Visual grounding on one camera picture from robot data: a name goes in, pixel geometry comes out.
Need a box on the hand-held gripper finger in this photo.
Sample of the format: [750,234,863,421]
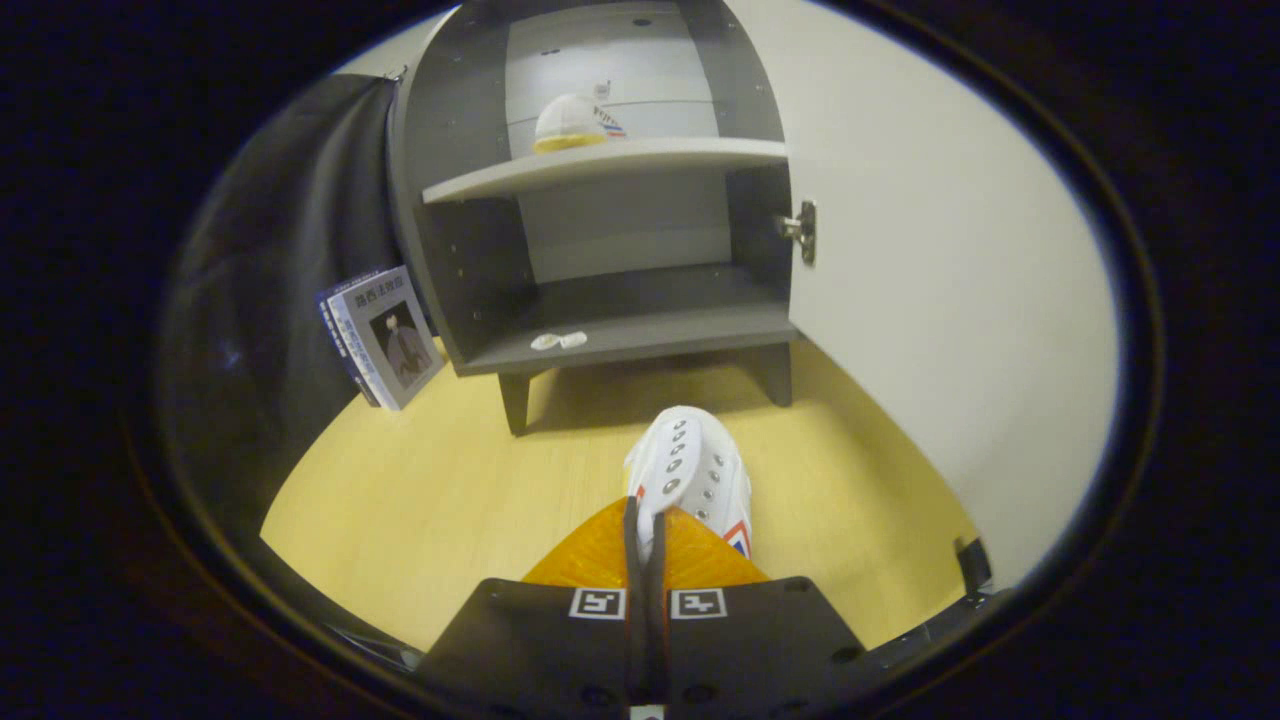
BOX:
[650,508,867,718]
[415,497,647,718]

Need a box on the white lace-up shoe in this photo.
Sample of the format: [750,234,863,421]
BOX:
[623,405,754,563]

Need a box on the grey shoe cabinet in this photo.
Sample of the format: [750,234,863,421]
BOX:
[388,0,801,438]

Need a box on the white shoe cabinet door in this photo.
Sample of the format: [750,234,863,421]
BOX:
[725,0,1121,593]

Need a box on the white shoe yellow sole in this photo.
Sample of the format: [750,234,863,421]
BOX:
[533,93,628,155]

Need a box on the small black table clamp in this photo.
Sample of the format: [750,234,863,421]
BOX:
[953,537,993,598]

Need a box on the grey portrait cover book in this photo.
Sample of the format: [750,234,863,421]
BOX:
[327,265,447,412]

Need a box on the blue spine book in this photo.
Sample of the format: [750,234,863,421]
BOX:
[316,268,386,409]

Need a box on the black backdrop cloth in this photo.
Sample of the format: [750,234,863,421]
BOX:
[160,72,441,561]

